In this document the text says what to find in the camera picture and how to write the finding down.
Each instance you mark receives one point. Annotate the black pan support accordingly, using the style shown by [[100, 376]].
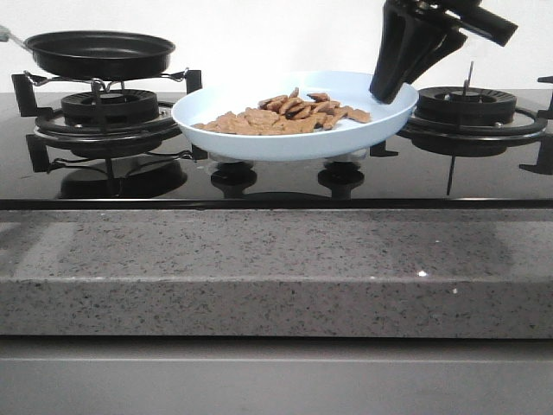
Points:
[[103, 142], [471, 129]]

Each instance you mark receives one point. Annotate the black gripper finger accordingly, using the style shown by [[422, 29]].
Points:
[[430, 48], [402, 43]]

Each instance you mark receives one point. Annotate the left gas burner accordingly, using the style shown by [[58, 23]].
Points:
[[121, 107]]

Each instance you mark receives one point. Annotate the left black pan support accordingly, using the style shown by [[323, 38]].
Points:
[[103, 142]]

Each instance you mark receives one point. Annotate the right black pan support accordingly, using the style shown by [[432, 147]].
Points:
[[471, 129]]

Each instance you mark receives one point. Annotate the right gas burner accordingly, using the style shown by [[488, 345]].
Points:
[[475, 106]]

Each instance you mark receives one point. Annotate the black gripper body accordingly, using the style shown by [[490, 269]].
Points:
[[436, 18]]

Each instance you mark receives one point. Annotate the light blue plate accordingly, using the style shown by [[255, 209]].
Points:
[[246, 90]]

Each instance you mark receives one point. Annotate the gas burner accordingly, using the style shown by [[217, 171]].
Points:
[[121, 107], [475, 106]]

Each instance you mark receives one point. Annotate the black glass cooktop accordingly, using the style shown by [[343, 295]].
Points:
[[170, 180]]

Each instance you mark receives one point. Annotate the silver stove knob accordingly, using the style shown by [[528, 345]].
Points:
[[353, 157], [219, 159]]

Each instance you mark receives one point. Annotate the silver right stove knob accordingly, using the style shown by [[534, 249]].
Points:
[[353, 157]]

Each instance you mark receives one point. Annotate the brown meat slices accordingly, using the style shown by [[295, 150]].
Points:
[[287, 115]]

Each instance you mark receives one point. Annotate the silver left stove knob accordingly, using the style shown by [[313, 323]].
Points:
[[219, 159]]

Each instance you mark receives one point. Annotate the black frying pan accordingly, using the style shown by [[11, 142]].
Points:
[[88, 54]]

